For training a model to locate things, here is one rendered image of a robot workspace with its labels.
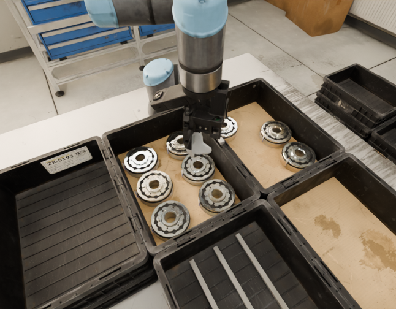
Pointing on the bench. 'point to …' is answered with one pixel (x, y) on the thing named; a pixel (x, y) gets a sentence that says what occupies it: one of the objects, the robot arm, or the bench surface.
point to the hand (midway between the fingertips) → (193, 143)
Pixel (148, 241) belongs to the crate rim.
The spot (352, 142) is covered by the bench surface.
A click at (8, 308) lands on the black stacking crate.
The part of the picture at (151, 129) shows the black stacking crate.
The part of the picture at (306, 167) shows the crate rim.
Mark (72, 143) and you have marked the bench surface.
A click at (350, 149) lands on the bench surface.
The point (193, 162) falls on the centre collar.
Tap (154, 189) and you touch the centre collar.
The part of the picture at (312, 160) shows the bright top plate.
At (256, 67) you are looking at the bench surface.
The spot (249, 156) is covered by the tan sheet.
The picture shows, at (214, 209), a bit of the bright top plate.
